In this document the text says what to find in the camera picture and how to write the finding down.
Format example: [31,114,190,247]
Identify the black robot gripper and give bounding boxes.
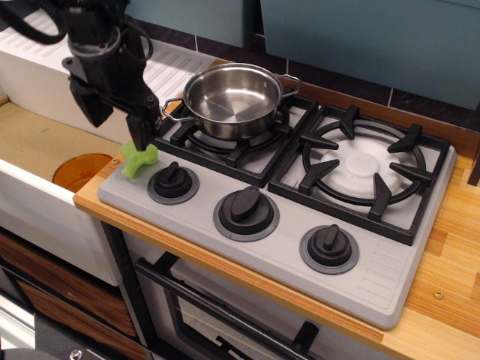
[62,44,160,151]

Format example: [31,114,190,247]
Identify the green plastic broccoli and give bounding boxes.
[120,140,158,179]

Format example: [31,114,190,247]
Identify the stainless steel pot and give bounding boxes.
[161,63,303,141]

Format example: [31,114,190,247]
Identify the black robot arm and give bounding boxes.
[1,1,161,151]

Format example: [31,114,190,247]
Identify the black left stove knob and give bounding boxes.
[148,161,200,206]

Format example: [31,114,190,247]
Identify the black stove knob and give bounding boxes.
[299,224,360,275]
[148,161,200,206]
[213,186,280,242]

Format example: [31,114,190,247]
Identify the black middle stove knob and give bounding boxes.
[213,186,280,242]

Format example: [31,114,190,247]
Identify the black right stove knob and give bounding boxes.
[299,224,360,275]

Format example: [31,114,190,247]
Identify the grey toy stove top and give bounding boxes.
[96,70,458,331]

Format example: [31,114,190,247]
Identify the orange sink drain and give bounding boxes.
[52,153,113,193]

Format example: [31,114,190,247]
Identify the white toy sink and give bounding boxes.
[0,8,217,287]

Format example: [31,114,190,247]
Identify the black left burner grate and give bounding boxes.
[154,93,318,188]

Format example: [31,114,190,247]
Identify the black burner grate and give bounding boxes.
[268,104,456,245]
[154,93,318,188]

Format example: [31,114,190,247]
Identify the toy oven door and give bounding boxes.
[129,241,385,359]

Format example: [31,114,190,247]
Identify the wooden drawer front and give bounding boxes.
[1,229,148,359]

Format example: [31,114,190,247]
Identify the black right burner grate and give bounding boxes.
[268,104,456,245]

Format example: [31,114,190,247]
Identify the black oven door handle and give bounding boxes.
[135,253,319,359]

